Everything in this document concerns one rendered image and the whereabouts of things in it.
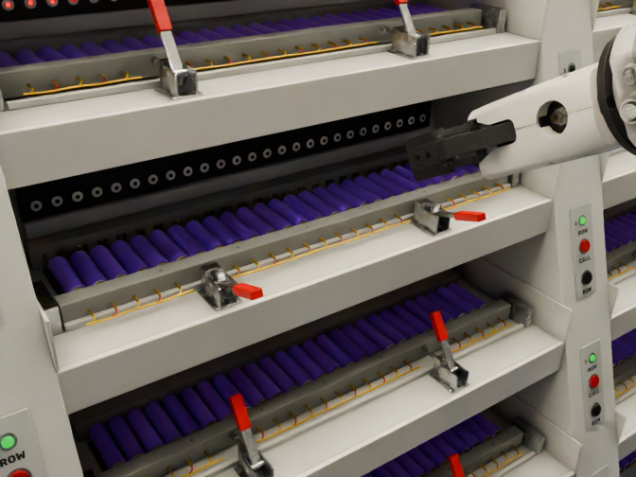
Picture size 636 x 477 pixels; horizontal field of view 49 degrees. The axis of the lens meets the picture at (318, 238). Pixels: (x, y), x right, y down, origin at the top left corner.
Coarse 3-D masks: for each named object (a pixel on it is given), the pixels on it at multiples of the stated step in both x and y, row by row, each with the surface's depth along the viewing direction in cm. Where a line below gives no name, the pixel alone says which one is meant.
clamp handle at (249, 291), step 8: (224, 272) 64; (216, 280) 64; (224, 280) 64; (224, 288) 63; (232, 288) 61; (240, 288) 60; (248, 288) 59; (256, 288) 59; (240, 296) 60; (248, 296) 59; (256, 296) 59
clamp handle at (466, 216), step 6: (438, 204) 77; (432, 210) 78; (438, 216) 77; (444, 216) 76; (450, 216) 75; (456, 216) 74; (462, 216) 74; (468, 216) 73; (474, 216) 72; (480, 216) 72
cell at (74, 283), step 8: (56, 256) 68; (48, 264) 68; (56, 264) 67; (64, 264) 67; (56, 272) 66; (64, 272) 65; (72, 272) 66; (64, 280) 64; (72, 280) 64; (80, 280) 65; (64, 288) 64; (72, 288) 63
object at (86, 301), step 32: (416, 192) 82; (448, 192) 83; (320, 224) 74; (352, 224) 76; (192, 256) 68; (224, 256) 68; (256, 256) 70; (96, 288) 62; (128, 288) 63; (160, 288) 65; (64, 320) 61
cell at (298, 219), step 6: (270, 204) 80; (276, 204) 79; (282, 204) 79; (276, 210) 79; (282, 210) 78; (288, 210) 78; (282, 216) 78; (288, 216) 77; (294, 216) 77; (300, 216) 76; (294, 222) 76; (300, 222) 76
